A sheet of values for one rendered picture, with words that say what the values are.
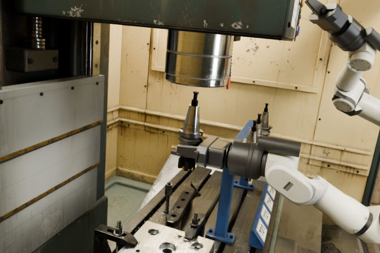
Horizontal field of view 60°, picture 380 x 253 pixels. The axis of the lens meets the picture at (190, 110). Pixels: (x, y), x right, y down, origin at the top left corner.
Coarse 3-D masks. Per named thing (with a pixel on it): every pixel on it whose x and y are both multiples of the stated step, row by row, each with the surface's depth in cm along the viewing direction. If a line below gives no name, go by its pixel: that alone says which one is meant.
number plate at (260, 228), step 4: (260, 220) 119; (260, 224) 117; (256, 228) 113; (260, 228) 115; (264, 228) 118; (260, 232) 113; (264, 232) 116; (260, 236) 112; (264, 236) 114; (264, 240) 113
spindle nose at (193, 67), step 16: (176, 32) 73; (192, 32) 71; (176, 48) 73; (192, 48) 72; (208, 48) 72; (224, 48) 74; (176, 64) 74; (192, 64) 72; (208, 64) 72; (224, 64) 75; (176, 80) 75; (192, 80) 73; (208, 80) 74; (224, 80) 77
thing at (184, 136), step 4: (180, 132) 82; (184, 132) 82; (200, 132) 84; (180, 136) 84; (184, 136) 82; (188, 136) 81; (192, 136) 81; (196, 136) 82; (200, 136) 82; (180, 140) 83; (184, 140) 82; (188, 140) 82; (192, 140) 82; (196, 140) 82; (200, 140) 85
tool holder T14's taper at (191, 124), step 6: (192, 108) 81; (198, 108) 82; (192, 114) 81; (198, 114) 82; (186, 120) 82; (192, 120) 82; (198, 120) 83; (186, 126) 82; (192, 126) 82; (198, 126) 83; (192, 132) 82; (198, 132) 83
